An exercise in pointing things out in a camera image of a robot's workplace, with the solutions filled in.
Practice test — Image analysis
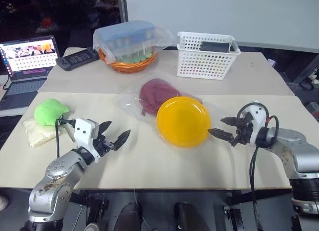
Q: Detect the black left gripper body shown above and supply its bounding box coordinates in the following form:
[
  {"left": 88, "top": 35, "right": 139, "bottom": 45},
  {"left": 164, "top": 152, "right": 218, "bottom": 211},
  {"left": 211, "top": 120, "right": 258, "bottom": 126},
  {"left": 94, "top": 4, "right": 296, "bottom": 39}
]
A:
[{"left": 94, "top": 134, "right": 118, "bottom": 158}]

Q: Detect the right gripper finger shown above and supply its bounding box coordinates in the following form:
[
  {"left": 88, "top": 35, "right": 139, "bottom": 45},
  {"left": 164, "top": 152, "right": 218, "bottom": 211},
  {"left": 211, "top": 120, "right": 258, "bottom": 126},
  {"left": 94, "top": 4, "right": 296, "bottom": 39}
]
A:
[
  {"left": 207, "top": 128, "right": 235, "bottom": 142},
  {"left": 220, "top": 117, "right": 239, "bottom": 128}
]

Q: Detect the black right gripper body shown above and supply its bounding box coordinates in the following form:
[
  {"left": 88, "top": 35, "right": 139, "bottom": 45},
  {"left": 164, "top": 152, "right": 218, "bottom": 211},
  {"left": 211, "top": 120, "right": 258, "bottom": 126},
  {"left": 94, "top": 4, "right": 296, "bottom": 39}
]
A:
[{"left": 230, "top": 120, "right": 252, "bottom": 147}]

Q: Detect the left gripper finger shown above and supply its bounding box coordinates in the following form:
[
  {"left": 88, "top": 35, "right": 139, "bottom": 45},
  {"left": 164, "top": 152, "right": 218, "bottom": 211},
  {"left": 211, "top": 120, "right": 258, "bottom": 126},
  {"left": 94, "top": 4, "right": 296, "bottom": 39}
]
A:
[
  {"left": 113, "top": 129, "right": 132, "bottom": 151},
  {"left": 99, "top": 121, "right": 113, "bottom": 140}
]

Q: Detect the clear bag with red item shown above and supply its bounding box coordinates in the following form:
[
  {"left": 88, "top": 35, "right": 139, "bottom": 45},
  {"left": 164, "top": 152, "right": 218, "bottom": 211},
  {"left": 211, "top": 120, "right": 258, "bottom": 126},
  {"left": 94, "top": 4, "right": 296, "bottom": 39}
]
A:
[{"left": 113, "top": 77, "right": 204, "bottom": 142}]

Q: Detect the yellow plastic plate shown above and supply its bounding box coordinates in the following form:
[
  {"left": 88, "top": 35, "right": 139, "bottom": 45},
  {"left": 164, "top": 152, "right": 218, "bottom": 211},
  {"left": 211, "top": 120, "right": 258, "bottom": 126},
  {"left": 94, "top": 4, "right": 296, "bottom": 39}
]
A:
[{"left": 156, "top": 96, "right": 212, "bottom": 149}]

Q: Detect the maroon cloth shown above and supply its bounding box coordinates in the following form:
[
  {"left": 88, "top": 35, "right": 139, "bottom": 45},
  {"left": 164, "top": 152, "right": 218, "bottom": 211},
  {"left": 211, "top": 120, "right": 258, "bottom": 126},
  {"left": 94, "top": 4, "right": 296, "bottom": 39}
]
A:
[{"left": 139, "top": 78, "right": 182, "bottom": 117}]

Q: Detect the green cloth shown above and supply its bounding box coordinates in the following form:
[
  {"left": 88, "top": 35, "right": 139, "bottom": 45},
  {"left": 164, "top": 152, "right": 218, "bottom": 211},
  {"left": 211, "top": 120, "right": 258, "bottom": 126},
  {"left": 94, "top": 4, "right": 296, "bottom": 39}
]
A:
[{"left": 33, "top": 98, "right": 70, "bottom": 127}]

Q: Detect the white perforated plastic basket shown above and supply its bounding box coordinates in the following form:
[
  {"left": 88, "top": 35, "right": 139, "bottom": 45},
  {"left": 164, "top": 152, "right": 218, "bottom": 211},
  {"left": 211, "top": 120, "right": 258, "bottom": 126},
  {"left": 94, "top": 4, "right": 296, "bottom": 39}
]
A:
[{"left": 176, "top": 31, "right": 242, "bottom": 81}]

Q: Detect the orange woven basket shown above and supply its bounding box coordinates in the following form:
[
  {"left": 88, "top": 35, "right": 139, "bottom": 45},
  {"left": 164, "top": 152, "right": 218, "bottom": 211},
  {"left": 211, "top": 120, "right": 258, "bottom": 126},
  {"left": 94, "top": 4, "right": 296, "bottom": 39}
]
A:
[{"left": 97, "top": 47, "right": 158, "bottom": 73}]

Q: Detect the white rice bag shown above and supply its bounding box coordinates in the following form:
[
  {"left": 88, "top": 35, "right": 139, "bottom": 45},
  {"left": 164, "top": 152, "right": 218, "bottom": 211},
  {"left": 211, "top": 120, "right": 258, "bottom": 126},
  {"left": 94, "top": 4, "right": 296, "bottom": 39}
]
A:
[{"left": 22, "top": 118, "right": 62, "bottom": 149}]

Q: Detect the grey box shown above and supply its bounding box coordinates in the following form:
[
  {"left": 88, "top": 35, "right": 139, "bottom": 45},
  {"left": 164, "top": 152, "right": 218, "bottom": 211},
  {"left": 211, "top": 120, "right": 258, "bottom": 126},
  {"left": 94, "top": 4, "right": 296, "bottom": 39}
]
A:
[{"left": 305, "top": 101, "right": 319, "bottom": 115}]

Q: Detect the black handheld controller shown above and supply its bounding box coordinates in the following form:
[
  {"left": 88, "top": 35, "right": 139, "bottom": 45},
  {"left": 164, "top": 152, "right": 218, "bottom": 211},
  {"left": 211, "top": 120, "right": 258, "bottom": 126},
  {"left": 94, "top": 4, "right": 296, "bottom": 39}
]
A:
[{"left": 55, "top": 47, "right": 100, "bottom": 72}]

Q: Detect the black box in basket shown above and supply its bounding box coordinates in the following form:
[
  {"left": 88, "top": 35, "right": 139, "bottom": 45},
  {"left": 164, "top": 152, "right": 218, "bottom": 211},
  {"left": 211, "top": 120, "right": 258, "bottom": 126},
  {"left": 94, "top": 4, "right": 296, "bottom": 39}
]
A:
[{"left": 200, "top": 41, "right": 231, "bottom": 53}]

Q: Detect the blue lidded clear container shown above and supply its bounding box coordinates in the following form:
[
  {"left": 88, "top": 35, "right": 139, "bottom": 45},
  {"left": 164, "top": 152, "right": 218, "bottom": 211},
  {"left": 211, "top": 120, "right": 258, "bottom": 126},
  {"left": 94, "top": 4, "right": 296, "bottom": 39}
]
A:
[{"left": 96, "top": 20, "right": 155, "bottom": 63}]

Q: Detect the open laptop computer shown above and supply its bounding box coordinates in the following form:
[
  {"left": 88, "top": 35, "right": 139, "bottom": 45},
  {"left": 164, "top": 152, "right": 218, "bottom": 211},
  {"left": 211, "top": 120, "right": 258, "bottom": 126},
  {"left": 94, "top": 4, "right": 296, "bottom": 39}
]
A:
[{"left": 0, "top": 35, "right": 60, "bottom": 111}]

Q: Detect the clear plastic container bag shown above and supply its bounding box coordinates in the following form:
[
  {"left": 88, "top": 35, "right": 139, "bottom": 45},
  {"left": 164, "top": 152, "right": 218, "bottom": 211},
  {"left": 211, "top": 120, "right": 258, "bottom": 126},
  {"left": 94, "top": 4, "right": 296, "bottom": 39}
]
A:
[{"left": 92, "top": 20, "right": 176, "bottom": 64}]

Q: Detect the large white board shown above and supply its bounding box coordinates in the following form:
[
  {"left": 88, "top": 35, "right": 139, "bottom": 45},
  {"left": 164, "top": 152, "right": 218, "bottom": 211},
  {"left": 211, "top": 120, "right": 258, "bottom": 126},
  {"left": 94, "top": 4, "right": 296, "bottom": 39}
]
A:
[{"left": 122, "top": 0, "right": 319, "bottom": 54}]

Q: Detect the orange plush toy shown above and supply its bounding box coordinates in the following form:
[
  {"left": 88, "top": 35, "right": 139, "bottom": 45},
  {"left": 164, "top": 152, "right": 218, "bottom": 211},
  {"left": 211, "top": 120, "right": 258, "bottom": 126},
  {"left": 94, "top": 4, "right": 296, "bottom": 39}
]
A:
[{"left": 40, "top": 17, "right": 53, "bottom": 29}]

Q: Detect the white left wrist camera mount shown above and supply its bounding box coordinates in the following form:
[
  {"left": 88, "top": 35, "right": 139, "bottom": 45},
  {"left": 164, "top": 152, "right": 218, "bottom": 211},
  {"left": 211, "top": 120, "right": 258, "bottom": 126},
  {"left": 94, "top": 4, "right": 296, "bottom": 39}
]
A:
[{"left": 74, "top": 118, "right": 101, "bottom": 164}]

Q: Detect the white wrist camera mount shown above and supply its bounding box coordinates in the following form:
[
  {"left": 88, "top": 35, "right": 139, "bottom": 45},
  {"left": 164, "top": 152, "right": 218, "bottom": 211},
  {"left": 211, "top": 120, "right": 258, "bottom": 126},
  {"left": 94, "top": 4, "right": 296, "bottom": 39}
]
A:
[
  {"left": 245, "top": 101, "right": 266, "bottom": 147},
  {"left": 74, "top": 118, "right": 101, "bottom": 164}
]

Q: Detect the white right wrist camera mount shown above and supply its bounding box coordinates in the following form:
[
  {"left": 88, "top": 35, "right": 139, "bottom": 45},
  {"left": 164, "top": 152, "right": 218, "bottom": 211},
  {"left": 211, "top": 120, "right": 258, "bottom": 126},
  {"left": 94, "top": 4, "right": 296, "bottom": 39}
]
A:
[{"left": 245, "top": 101, "right": 266, "bottom": 147}]

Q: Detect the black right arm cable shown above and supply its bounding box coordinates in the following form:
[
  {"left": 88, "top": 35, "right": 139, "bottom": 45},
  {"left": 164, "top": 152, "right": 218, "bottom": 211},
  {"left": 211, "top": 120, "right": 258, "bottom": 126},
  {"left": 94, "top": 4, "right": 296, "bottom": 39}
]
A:
[{"left": 236, "top": 102, "right": 280, "bottom": 231}]

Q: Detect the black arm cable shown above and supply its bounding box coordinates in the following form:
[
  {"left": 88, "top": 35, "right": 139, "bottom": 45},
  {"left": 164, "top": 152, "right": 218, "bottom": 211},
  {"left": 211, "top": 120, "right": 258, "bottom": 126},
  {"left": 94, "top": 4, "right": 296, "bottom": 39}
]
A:
[
  {"left": 55, "top": 117, "right": 76, "bottom": 158},
  {"left": 236, "top": 102, "right": 280, "bottom": 231}
]

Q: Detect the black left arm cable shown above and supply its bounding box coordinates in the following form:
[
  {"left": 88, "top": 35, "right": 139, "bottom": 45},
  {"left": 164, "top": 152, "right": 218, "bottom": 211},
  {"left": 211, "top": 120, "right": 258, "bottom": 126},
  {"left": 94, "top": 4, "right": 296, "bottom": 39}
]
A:
[{"left": 55, "top": 117, "right": 76, "bottom": 158}]

